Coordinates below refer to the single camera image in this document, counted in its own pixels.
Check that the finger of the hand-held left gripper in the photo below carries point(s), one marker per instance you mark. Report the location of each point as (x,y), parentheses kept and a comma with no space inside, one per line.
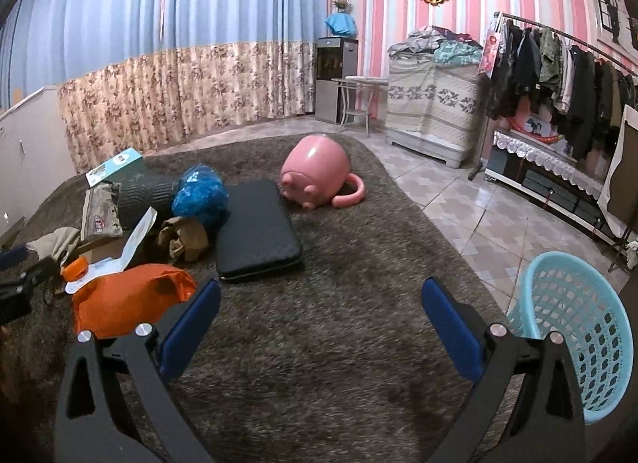
(12,257)

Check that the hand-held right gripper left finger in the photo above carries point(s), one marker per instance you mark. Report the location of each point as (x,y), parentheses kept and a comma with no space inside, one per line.
(192,323)

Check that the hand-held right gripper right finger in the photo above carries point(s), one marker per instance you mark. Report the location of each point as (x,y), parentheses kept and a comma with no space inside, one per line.
(451,328)

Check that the orange plastic bag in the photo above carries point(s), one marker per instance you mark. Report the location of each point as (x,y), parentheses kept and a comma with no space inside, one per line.
(124,298)

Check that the brown paper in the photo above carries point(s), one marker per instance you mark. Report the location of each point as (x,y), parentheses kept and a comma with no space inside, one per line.
(187,238)

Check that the blue plastic bag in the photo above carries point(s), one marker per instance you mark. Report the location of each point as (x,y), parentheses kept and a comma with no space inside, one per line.
(199,194)

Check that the dark grey ribbed roll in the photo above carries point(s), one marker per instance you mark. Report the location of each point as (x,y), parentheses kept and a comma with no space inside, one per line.
(144,196)

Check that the light blue plastic basket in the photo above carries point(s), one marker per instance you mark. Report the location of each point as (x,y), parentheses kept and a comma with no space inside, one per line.
(603,343)

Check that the khaki printed pouch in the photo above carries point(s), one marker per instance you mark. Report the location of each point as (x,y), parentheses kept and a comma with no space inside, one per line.
(99,213)

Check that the black padded case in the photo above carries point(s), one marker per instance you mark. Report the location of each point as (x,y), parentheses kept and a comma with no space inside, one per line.
(256,228)

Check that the white and teal box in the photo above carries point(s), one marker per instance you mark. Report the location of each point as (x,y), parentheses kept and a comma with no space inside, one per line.
(119,164)

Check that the metal clothes rack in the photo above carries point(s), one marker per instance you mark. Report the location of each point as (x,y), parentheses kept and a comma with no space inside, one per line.
(476,173)

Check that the low glass cabinet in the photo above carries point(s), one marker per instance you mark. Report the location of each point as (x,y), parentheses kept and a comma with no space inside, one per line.
(543,184)

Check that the white lace cloth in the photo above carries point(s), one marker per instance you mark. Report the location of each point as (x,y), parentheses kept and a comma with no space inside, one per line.
(548,156)

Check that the pink pig-shaped cup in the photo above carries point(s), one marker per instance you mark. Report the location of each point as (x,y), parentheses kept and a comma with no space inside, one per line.
(314,164)

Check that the pink printed box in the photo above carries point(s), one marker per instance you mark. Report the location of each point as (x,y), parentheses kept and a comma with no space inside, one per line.
(538,126)

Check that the brown board with white edge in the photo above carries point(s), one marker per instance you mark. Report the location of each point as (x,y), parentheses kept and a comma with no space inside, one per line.
(625,179)

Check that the beige patterned cover cloth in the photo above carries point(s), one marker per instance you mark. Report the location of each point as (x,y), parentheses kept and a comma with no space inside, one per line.
(433,99)

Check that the blue and floral curtain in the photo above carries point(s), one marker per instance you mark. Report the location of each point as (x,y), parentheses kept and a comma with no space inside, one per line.
(149,44)

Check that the small white side table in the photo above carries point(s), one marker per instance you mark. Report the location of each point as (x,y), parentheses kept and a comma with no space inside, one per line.
(359,80)

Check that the grey water dispenser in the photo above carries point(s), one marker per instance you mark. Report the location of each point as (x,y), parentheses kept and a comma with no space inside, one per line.
(334,84)

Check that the row of hanging clothes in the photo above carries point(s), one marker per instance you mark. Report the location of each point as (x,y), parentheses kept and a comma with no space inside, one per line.
(578,84)

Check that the pink hanging bag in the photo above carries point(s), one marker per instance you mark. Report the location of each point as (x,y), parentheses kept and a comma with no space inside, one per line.
(488,52)

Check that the pile of folded clothes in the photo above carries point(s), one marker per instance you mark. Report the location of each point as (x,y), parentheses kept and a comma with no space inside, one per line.
(438,44)

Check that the blue bottle cover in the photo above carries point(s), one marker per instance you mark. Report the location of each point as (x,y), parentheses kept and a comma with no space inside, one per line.
(340,24)

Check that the small potted plant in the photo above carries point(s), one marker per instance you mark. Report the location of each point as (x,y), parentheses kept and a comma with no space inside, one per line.
(342,5)

